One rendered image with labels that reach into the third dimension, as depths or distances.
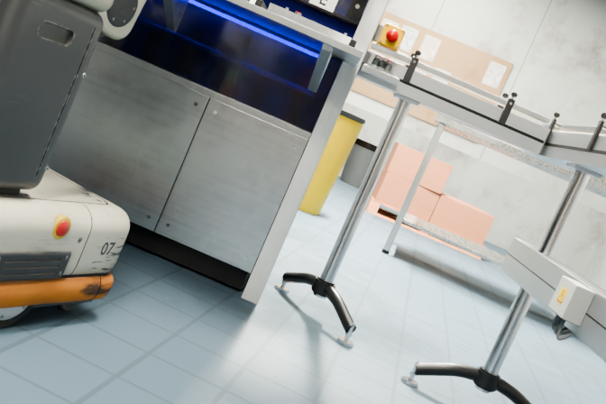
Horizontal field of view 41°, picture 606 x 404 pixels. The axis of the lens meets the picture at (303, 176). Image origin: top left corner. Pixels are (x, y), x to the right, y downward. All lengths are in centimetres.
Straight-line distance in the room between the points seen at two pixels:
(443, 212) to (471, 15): 361
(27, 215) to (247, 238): 115
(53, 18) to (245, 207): 128
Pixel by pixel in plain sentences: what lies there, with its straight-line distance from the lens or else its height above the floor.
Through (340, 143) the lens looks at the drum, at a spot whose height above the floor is 53.
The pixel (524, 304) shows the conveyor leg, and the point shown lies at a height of 38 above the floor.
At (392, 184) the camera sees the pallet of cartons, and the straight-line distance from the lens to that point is 735.
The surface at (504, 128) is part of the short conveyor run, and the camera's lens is 283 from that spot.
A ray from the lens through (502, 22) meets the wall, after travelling 1041.
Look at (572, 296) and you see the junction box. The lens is 205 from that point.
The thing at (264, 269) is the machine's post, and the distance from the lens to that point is 271.
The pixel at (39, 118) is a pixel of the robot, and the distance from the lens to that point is 165.
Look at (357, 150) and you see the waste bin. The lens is 959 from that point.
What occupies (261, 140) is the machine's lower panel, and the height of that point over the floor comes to 52.
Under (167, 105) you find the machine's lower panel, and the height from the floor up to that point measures 50.
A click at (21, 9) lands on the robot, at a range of 153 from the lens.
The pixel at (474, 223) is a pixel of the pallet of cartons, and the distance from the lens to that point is 753.
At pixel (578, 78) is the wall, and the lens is 1044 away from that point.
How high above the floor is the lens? 69
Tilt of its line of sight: 5 degrees down
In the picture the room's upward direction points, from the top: 23 degrees clockwise
